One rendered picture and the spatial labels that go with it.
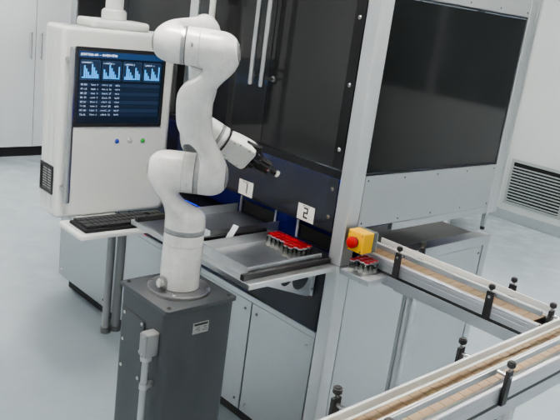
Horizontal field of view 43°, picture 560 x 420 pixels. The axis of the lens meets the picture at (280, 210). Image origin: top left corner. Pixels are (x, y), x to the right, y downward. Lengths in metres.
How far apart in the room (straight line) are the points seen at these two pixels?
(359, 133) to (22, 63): 5.22
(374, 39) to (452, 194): 0.84
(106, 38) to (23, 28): 4.34
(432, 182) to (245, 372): 1.08
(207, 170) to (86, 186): 1.05
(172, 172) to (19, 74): 5.29
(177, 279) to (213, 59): 0.67
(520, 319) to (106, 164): 1.71
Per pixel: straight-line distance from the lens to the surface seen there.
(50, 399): 3.27
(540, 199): 7.19
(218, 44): 1.85
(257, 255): 2.48
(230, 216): 2.89
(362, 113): 2.37
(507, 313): 2.26
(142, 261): 3.48
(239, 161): 2.31
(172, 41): 1.86
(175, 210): 2.05
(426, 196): 2.77
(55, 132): 2.90
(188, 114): 1.93
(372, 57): 2.35
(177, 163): 2.03
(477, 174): 3.04
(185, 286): 2.13
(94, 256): 3.89
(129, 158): 3.03
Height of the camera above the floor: 1.72
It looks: 16 degrees down
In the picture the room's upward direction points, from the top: 8 degrees clockwise
